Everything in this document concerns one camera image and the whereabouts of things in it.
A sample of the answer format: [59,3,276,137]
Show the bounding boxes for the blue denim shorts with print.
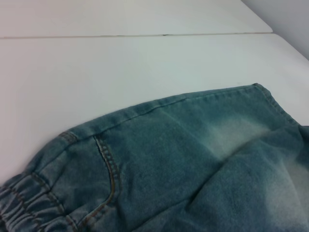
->
[0,83,309,232]

